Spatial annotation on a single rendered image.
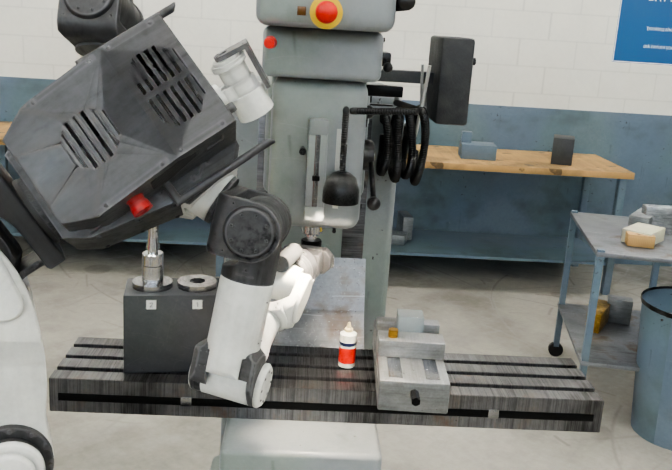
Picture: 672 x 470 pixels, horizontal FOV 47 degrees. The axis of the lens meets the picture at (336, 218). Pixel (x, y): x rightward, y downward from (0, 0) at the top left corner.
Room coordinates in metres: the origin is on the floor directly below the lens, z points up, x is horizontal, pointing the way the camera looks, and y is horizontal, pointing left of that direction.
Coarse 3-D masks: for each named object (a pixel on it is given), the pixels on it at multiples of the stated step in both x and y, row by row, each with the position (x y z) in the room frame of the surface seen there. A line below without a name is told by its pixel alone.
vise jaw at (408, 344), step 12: (384, 336) 1.65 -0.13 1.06; (408, 336) 1.66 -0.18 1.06; (420, 336) 1.66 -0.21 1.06; (432, 336) 1.67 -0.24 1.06; (384, 348) 1.63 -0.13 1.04; (396, 348) 1.63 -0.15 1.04; (408, 348) 1.63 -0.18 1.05; (420, 348) 1.63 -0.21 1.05; (432, 348) 1.63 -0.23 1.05; (444, 348) 1.63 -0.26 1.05
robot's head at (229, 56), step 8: (232, 48) 1.34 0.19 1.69; (240, 48) 1.33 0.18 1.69; (248, 48) 1.33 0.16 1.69; (216, 56) 1.34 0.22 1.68; (224, 56) 1.33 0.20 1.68; (232, 56) 1.33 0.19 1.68; (240, 56) 1.33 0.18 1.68; (216, 64) 1.33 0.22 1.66; (224, 64) 1.32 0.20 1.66; (232, 64) 1.32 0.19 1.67; (256, 64) 1.34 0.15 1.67; (264, 72) 1.37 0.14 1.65; (264, 80) 1.35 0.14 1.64
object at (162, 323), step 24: (144, 288) 1.63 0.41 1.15; (168, 288) 1.65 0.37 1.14; (192, 288) 1.65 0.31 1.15; (216, 288) 1.68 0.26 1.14; (144, 312) 1.61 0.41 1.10; (168, 312) 1.62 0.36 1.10; (192, 312) 1.63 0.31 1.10; (144, 336) 1.61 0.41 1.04; (168, 336) 1.62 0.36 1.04; (192, 336) 1.63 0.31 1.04; (144, 360) 1.61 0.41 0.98; (168, 360) 1.62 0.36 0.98
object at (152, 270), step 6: (162, 258) 1.67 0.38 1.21; (144, 264) 1.65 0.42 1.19; (150, 264) 1.65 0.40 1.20; (156, 264) 1.65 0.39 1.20; (162, 264) 1.67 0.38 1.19; (144, 270) 1.65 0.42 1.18; (150, 270) 1.65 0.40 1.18; (156, 270) 1.65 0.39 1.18; (162, 270) 1.67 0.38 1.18; (144, 276) 1.65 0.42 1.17; (150, 276) 1.65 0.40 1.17; (156, 276) 1.65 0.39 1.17; (162, 276) 1.67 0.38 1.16; (144, 282) 1.65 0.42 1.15; (150, 282) 1.65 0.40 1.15; (156, 282) 1.65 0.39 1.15
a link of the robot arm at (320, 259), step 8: (304, 248) 1.65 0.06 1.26; (312, 248) 1.65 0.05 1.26; (320, 248) 1.65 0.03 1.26; (304, 256) 1.55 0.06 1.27; (312, 256) 1.58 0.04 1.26; (320, 256) 1.62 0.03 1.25; (328, 256) 1.64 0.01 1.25; (312, 264) 1.56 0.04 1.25; (320, 264) 1.61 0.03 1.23; (328, 264) 1.64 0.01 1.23; (312, 272) 1.54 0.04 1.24; (320, 272) 1.62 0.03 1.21; (312, 280) 1.56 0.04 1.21
